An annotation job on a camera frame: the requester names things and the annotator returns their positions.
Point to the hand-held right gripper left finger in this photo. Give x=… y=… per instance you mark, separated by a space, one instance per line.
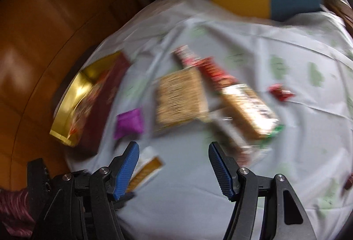
x=126 y=171

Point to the puffed rice block packet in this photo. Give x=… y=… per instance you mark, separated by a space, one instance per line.
x=179 y=99

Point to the gold green snack packet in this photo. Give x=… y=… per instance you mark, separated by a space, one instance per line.
x=248 y=110

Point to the person's left forearm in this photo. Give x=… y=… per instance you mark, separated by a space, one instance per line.
x=13 y=209

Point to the red gold-print snack packet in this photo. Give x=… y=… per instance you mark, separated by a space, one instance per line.
x=217 y=74

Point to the red white rice cracker packet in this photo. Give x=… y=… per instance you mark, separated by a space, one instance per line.
x=185 y=57

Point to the gold tin box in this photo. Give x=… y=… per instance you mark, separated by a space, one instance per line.
x=82 y=107

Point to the white printed tablecloth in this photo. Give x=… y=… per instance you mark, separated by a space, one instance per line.
x=193 y=201

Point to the small dark red candy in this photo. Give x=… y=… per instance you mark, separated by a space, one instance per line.
x=349 y=182
x=281 y=92

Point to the purple snack packet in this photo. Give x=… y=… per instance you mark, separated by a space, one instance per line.
x=129 y=122

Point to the dragon print snack packet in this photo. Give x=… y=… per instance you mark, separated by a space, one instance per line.
x=234 y=143

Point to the white long snack packet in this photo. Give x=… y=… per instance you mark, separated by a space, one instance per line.
x=149 y=167

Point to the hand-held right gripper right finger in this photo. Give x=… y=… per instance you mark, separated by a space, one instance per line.
x=220 y=171

